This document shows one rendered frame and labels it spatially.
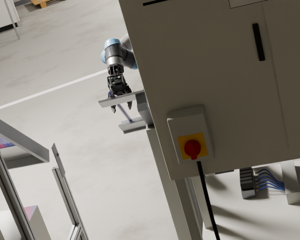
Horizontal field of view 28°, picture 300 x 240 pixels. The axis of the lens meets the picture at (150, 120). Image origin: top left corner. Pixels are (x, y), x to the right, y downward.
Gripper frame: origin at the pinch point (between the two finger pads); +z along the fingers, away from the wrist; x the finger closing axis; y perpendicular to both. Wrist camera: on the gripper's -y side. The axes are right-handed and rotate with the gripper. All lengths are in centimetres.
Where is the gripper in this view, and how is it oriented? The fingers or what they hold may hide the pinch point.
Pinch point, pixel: (122, 109)
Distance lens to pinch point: 258.5
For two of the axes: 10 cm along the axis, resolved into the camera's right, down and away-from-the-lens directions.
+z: 1.4, 8.6, -4.9
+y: -2.0, -4.6, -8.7
